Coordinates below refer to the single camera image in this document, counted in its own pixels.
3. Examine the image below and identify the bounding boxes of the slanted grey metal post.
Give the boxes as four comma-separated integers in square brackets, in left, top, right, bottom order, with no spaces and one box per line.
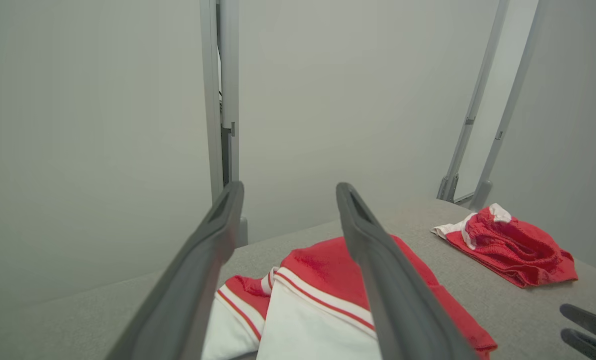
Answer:
[448,0,510,177]
[478,0,549,183]

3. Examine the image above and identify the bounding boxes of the grey post foot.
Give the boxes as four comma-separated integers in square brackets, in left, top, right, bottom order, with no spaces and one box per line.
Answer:
[437,172,459,203]
[469,180,493,211]

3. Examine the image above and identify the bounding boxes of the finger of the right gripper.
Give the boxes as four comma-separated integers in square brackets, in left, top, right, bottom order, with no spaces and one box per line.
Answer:
[561,328,596,360]
[560,303,596,343]

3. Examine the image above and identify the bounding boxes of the red and white shirt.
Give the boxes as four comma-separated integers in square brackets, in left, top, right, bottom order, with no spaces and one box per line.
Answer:
[201,235,498,360]

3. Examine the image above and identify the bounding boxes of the grey metal partition frame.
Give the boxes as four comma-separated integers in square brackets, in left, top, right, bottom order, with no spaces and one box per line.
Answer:
[200,0,241,211]

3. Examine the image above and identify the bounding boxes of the red shorts with white stripe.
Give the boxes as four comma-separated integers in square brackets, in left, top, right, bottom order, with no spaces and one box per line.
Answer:
[431,203,578,289]

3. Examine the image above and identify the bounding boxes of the grey cylindrical frame foot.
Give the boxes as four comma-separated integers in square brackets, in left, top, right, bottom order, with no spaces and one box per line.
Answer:
[235,216,249,247]

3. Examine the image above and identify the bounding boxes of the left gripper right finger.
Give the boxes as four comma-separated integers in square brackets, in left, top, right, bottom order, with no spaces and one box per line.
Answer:
[336,182,479,360]

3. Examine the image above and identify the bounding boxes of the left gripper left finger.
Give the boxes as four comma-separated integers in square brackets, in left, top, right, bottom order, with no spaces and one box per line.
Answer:
[105,180,245,360]

